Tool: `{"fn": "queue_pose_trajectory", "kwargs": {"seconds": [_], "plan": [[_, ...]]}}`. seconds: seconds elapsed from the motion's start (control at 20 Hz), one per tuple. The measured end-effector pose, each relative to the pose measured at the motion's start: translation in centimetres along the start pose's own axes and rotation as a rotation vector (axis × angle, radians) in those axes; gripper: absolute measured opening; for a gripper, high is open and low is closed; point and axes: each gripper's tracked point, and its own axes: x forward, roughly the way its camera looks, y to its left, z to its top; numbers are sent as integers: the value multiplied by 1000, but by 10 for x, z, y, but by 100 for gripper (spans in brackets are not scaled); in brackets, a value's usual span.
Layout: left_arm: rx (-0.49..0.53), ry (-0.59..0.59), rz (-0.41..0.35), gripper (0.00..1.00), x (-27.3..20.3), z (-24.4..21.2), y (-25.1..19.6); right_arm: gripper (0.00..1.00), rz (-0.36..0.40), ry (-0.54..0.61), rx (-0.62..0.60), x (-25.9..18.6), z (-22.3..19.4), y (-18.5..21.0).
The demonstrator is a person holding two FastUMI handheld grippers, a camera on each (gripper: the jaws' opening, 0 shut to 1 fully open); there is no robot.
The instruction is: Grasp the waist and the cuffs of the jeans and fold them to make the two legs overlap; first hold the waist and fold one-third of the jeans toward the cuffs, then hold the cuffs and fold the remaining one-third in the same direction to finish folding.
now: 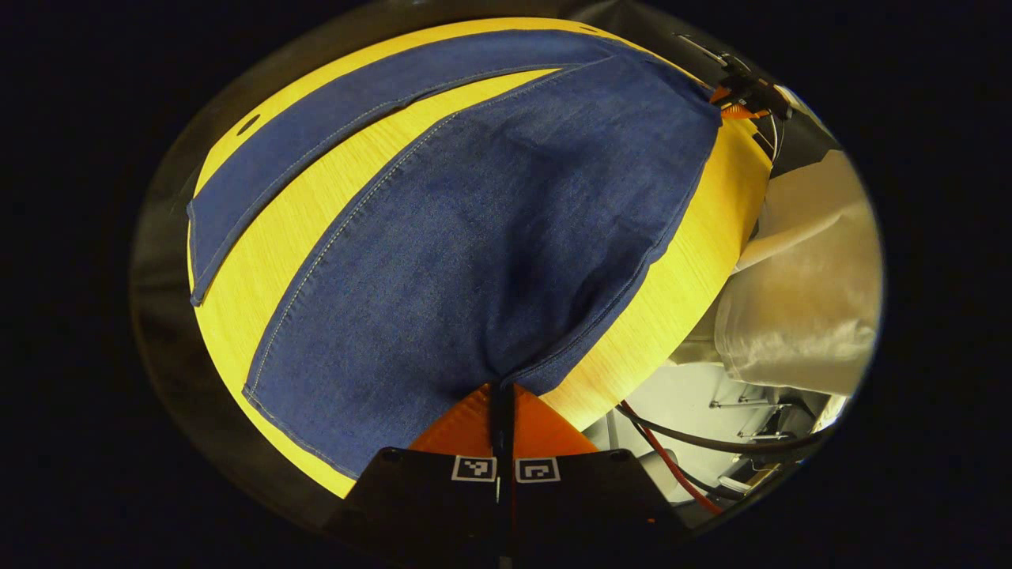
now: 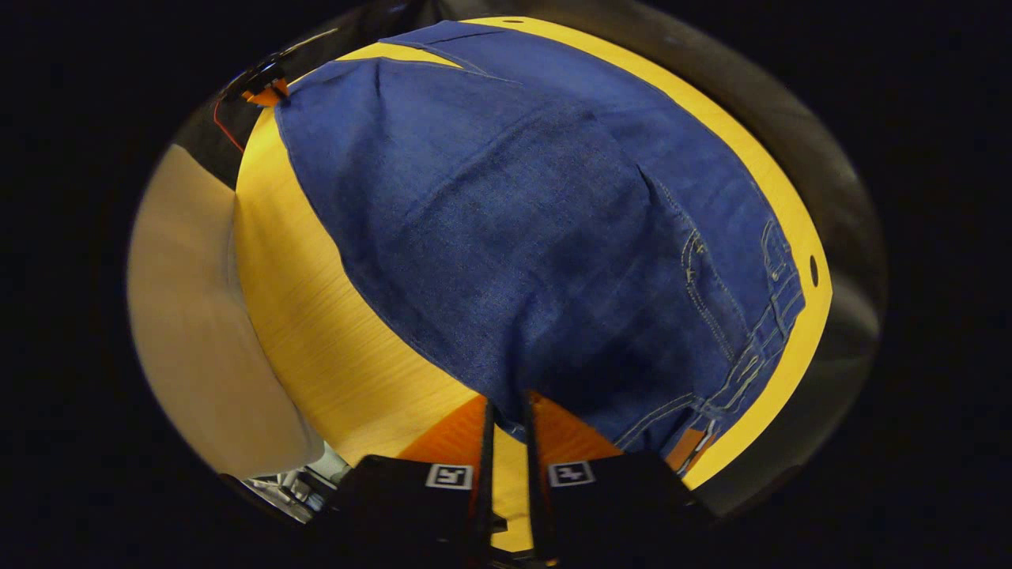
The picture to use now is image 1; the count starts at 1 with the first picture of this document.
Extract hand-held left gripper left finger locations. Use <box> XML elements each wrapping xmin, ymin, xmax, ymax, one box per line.
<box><xmin>323</xmin><ymin>382</ymin><xmax>504</xmax><ymax>568</ymax></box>

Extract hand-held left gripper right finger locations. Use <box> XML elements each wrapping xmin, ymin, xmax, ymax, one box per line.
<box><xmin>506</xmin><ymin>383</ymin><xmax>690</xmax><ymax>567</ymax></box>

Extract blue denim jeans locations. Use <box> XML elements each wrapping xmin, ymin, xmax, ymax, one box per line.
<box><xmin>187</xmin><ymin>30</ymin><xmax>723</xmax><ymax>480</ymax></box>

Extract person's white clothing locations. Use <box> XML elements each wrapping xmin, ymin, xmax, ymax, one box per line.
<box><xmin>670</xmin><ymin>149</ymin><xmax>883</xmax><ymax>398</ymax></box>

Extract red cable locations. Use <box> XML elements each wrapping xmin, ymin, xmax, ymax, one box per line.
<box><xmin>617</xmin><ymin>400</ymin><xmax>726</xmax><ymax>516</ymax></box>

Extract black cable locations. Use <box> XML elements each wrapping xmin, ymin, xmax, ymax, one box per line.
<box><xmin>623</xmin><ymin>406</ymin><xmax>835</xmax><ymax>457</ymax></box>

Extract metal frame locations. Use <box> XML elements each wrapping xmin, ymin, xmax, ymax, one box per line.
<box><xmin>708</xmin><ymin>378</ymin><xmax>801</xmax><ymax>442</ymax></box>

